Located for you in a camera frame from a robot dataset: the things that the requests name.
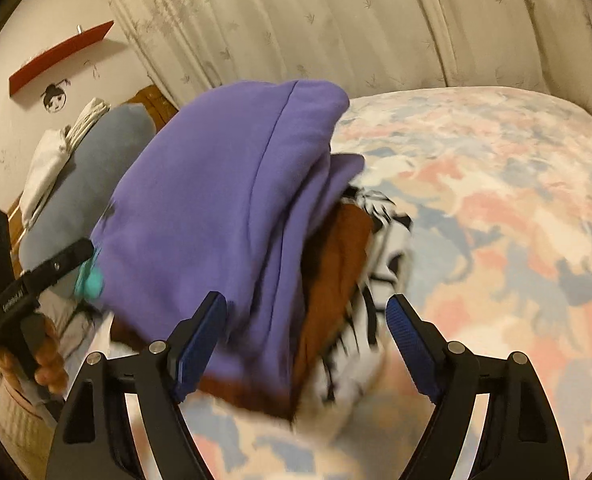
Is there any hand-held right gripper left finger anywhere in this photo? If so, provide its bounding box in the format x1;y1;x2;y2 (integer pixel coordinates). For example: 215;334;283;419
46;291;227;480

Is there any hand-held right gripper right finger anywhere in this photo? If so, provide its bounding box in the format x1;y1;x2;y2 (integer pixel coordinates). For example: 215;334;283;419
386;294;572;480

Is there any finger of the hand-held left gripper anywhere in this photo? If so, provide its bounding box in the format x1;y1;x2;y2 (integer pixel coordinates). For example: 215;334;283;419
23;238;94;293

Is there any purple zip hoodie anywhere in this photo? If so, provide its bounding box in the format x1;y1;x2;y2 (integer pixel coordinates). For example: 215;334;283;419
90;79;367;418

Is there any person's left forearm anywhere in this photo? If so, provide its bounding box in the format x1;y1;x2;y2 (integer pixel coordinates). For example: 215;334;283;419
0;365;56;461

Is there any person's left hand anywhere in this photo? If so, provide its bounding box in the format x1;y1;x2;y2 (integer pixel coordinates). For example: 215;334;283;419
0;310;70;396

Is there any folded white cloth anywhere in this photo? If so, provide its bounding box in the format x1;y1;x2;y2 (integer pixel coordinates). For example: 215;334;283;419
18;99;111;231

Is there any black and white patterned garment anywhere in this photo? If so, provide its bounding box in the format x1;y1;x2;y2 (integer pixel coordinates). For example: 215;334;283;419
306;185;417;406

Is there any folded brown garment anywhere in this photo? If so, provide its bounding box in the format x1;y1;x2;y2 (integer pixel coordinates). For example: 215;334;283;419
110;202;377;418

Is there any blue pillow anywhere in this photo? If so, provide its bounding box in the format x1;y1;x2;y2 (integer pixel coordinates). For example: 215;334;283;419
18;104;157;301

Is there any pastel floral bed blanket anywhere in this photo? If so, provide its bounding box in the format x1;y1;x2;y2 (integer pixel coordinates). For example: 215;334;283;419
130;87;592;480

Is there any wooden headboard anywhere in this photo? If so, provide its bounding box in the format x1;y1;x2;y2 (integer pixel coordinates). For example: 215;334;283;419
136;85;179;136

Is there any cream leaf-print curtain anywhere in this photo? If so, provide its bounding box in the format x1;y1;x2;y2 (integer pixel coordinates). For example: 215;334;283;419
98;0;592;126

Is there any cartoon face wall sticker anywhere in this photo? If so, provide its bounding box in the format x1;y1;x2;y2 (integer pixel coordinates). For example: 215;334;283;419
42;79;71;116

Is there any red wall shelf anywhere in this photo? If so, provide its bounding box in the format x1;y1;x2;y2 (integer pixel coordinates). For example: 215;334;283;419
9;20;115;97

